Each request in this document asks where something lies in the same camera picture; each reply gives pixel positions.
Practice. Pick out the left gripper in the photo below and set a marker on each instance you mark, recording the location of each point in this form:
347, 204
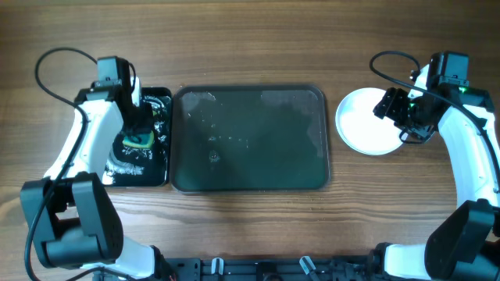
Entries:
144, 122

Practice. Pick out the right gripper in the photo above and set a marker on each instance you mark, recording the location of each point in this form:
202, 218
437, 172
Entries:
387, 106

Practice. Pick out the green yellow sponge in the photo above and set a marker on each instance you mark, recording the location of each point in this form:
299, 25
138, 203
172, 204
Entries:
139, 141

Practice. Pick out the white plate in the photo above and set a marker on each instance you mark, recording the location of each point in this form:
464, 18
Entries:
360, 129

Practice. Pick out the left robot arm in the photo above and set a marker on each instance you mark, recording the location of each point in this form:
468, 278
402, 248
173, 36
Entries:
72, 222

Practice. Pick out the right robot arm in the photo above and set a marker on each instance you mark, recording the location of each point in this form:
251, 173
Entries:
459, 248

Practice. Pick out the small black sponge tray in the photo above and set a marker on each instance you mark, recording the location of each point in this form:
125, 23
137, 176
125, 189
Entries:
132, 167

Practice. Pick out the large dark serving tray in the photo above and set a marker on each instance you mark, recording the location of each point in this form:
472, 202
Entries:
249, 138

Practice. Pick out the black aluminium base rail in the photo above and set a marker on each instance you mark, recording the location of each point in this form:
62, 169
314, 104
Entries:
348, 268

